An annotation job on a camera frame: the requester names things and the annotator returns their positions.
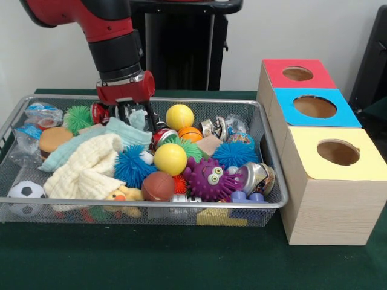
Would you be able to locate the plain yellow ball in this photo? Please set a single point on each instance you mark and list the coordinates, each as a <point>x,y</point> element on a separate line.
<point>179,117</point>

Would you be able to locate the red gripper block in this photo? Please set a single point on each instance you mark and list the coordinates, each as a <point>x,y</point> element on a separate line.
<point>127,90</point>

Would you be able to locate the cream waffle cloth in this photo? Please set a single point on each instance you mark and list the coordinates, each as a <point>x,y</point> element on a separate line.
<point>87,172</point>

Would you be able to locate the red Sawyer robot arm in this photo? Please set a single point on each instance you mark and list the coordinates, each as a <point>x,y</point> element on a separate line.
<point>112,39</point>

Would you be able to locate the black and white soccer ball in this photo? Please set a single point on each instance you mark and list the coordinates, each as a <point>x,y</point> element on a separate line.
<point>26,190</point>

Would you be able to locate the yellow smiley ball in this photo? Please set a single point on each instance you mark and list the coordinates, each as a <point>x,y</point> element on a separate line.
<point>170,159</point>

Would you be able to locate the crushed red soda can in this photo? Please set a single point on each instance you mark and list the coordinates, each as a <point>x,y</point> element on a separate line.
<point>99,113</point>

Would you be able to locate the purple spiky monster toy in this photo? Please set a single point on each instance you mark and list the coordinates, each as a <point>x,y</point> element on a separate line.
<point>205,181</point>

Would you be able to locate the wooden box with three holes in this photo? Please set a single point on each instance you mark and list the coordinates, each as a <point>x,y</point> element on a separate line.
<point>332,211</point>

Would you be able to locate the shallow mesh bin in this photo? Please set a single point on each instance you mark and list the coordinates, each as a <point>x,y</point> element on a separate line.
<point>151,216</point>

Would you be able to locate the brown toy football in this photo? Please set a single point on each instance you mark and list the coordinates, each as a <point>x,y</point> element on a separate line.
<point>158,186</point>

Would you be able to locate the green spiky rubber ball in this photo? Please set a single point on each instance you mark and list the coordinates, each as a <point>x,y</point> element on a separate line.
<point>193,148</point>

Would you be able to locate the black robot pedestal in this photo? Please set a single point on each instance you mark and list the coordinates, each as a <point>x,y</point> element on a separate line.
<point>187,54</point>

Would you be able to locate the dark green side-table cloth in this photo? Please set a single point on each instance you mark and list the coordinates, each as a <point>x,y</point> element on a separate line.
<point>378,114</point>

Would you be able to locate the blue spiky rubber ball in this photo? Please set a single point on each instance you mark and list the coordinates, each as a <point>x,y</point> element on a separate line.
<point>131,166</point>
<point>235,155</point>

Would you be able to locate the toy hamburger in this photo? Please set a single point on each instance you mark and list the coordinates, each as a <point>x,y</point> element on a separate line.
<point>56,142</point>

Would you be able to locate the mint green cloth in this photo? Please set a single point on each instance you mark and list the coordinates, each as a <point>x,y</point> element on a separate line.
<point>127,133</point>

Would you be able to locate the black stand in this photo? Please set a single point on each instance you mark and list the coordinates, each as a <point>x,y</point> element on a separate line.
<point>372,60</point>

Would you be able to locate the dark green table cloth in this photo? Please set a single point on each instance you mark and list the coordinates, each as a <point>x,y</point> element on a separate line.
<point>181,259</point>

